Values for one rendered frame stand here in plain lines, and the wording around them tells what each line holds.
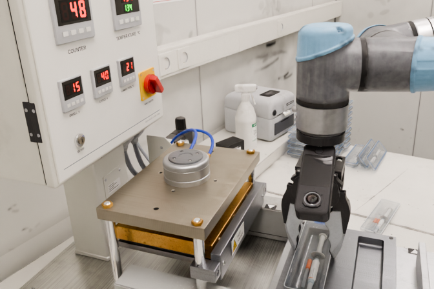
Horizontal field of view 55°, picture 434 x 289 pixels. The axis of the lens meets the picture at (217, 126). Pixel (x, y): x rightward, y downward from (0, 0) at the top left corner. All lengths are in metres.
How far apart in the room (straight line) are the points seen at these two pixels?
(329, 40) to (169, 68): 0.90
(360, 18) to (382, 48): 2.47
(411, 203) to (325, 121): 0.85
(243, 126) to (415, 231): 0.67
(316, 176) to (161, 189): 0.25
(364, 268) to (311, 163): 0.22
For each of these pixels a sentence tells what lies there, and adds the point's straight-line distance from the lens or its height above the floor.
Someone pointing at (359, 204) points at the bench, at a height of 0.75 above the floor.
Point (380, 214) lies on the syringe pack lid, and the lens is 1.30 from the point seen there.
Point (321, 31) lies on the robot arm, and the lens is 0.58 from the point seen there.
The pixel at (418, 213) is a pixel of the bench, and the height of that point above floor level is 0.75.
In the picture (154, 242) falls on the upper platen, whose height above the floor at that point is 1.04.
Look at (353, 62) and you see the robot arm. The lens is 0.59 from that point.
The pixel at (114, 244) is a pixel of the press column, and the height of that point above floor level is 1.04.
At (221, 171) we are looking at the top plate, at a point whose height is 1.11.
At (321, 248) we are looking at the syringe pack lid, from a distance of 0.74.
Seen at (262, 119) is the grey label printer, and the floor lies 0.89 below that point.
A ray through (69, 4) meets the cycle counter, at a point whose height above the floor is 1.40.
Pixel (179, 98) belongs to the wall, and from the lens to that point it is 1.56.
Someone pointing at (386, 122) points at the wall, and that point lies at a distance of 3.18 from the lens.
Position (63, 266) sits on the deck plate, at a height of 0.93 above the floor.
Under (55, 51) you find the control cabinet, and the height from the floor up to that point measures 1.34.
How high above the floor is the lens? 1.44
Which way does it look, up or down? 20 degrees down
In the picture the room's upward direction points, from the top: 3 degrees counter-clockwise
